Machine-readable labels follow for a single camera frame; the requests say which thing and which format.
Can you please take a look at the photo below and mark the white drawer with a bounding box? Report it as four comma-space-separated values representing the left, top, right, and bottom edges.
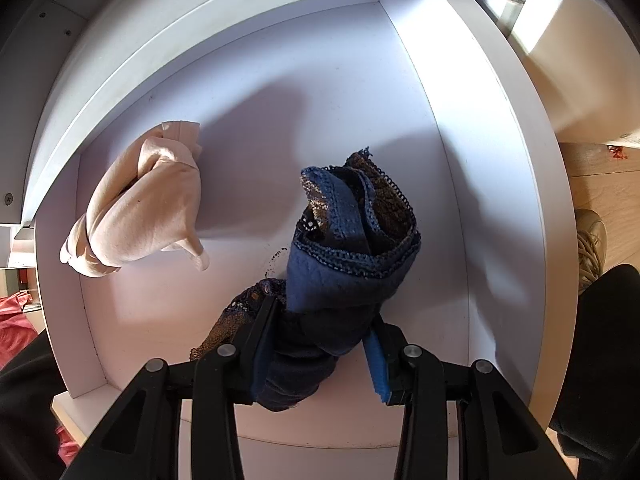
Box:
34, 0, 566, 453

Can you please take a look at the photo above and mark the person's leg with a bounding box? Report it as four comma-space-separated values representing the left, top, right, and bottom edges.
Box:
0, 332, 76, 480
547, 264, 640, 461

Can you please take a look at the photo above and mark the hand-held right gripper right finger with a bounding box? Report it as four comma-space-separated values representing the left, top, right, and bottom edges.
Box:
362, 317, 576, 480

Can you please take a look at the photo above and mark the person's left leg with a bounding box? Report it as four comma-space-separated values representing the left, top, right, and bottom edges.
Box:
0, 332, 76, 480

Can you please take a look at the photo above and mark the beige pink garment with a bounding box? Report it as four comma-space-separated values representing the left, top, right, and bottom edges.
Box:
59, 120, 211, 279

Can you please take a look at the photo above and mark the pink red cloth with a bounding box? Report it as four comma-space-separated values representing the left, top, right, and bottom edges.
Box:
0, 287, 83, 467

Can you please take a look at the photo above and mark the person's right beige shoe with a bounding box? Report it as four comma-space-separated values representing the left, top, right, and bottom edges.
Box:
575, 208, 608, 296

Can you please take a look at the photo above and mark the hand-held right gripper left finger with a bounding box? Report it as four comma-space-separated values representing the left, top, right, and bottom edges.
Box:
60, 296, 281, 480

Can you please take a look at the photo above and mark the blue lace underwear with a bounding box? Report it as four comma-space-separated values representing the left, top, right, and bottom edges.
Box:
189, 147, 422, 412

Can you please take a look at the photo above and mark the person's right leg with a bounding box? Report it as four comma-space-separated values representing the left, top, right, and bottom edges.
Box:
547, 264, 640, 461

